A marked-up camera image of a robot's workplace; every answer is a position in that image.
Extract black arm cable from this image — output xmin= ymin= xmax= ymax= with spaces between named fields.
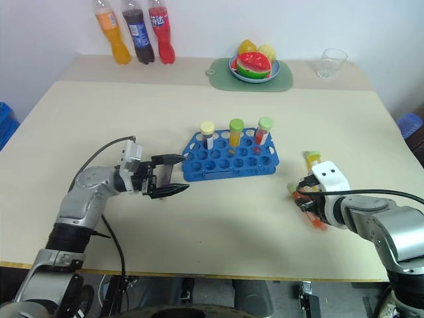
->
xmin=295 ymin=178 xmax=424 ymax=201
xmin=68 ymin=134 xmax=137 ymax=276

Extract grey cylindrical leg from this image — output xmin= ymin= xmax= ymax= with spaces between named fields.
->
xmin=231 ymin=279 xmax=275 ymax=318

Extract dark cola bottle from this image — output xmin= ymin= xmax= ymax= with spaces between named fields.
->
xmin=119 ymin=0 xmax=156 ymax=66

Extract clear glass cup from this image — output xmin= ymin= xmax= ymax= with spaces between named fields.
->
xmin=315 ymin=48 xmax=349 ymax=80

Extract blue plastic stool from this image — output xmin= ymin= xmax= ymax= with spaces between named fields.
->
xmin=396 ymin=112 xmax=424 ymax=139

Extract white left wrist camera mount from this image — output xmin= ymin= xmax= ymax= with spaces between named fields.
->
xmin=119 ymin=138 xmax=144 ymax=196

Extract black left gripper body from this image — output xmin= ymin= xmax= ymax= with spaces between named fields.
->
xmin=131 ymin=160 xmax=174 ymax=199

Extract green cap red test tube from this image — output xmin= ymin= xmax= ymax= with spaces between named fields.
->
xmin=252 ymin=116 xmax=275 ymax=154

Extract yellow toy pepper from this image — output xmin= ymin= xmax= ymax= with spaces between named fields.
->
xmin=237 ymin=38 xmax=259 ymax=56

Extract light blue plate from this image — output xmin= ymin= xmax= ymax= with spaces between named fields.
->
xmin=229 ymin=55 xmax=282 ymax=84

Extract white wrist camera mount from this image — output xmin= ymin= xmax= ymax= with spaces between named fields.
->
xmin=119 ymin=138 xmax=144 ymax=196
xmin=310 ymin=160 xmax=351 ymax=193

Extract yellow liquid loose test tube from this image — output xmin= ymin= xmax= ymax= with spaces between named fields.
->
xmin=304 ymin=150 xmax=324 ymax=174

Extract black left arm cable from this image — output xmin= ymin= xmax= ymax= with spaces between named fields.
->
xmin=68 ymin=134 xmax=137 ymax=276

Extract blue plastic crate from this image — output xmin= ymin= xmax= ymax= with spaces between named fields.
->
xmin=0 ymin=101 xmax=22 ymax=150

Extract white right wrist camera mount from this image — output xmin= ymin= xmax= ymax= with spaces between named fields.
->
xmin=310 ymin=160 xmax=351 ymax=193

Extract green silicone mat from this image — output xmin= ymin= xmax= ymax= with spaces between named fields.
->
xmin=205 ymin=56 xmax=295 ymax=94

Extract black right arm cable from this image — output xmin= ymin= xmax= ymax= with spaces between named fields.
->
xmin=295 ymin=178 xmax=424 ymax=201

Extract red liquid test tube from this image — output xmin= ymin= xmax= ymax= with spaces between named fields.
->
xmin=286 ymin=183 xmax=329 ymax=232

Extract red soda bottle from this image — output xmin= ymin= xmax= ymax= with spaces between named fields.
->
xmin=146 ymin=0 xmax=177 ymax=66

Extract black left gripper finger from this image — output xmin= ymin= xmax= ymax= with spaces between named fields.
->
xmin=148 ymin=184 xmax=190 ymax=200
xmin=151 ymin=153 xmax=187 ymax=166

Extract toy watermelon slice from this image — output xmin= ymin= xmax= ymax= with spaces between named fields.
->
xmin=235 ymin=51 xmax=273 ymax=80

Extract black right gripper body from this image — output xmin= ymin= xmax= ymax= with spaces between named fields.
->
xmin=297 ymin=177 xmax=328 ymax=223

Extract blue test tube rack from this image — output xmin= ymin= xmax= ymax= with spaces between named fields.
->
xmin=181 ymin=130 xmax=280 ymax=183

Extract green cap yellow test tube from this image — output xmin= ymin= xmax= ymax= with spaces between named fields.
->
xmin=227 ymin=117 xmax=246 ymax=157

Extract orange soda bottle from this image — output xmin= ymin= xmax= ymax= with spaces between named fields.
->
xmin=93 ymin=0 xmax=133 ymax=66

